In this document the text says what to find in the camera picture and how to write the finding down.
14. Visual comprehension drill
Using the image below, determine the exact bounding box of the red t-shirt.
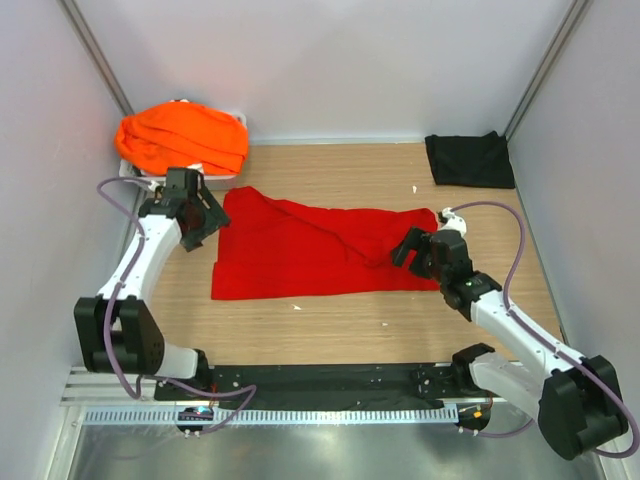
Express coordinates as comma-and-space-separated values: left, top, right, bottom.
211, 187, 438, 301

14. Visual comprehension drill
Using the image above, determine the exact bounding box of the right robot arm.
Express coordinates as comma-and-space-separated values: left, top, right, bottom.
391, 228, 639, 460

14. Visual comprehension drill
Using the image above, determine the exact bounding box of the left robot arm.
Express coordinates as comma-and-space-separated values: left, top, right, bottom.
73, 167, 230, 400

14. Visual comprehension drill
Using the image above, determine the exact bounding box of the white plastic basket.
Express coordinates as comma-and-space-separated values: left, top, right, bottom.
118, 111, 247, 191

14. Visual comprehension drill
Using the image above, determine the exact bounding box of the orange t-shirt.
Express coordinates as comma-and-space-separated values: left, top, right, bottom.
114, 101, 249, 176

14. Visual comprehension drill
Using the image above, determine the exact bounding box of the folded black t-shirt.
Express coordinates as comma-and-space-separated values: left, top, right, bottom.
425, 131, 515, 189

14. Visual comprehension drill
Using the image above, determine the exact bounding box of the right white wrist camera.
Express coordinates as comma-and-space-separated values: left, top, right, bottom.
438, 207, 467, 238

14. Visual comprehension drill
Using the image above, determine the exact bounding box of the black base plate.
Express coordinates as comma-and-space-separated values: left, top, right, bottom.
153, 362, 512, 413

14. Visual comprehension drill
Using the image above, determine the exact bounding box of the left corner post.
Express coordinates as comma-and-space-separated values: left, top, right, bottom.
57, 0, 134, 116

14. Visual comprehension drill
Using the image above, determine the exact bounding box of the corner post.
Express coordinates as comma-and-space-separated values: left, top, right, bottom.
504, 0, 592, 141
57, 0, 134, 116

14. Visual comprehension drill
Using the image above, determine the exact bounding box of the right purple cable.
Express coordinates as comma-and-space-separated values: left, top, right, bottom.
447, 200, 632, 459

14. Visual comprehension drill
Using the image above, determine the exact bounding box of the slotted cable duct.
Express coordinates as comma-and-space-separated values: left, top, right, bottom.
83, 404, 458, 426

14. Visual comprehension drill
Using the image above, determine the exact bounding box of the right corner post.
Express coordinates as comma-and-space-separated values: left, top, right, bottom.
504, 0, 592, 141

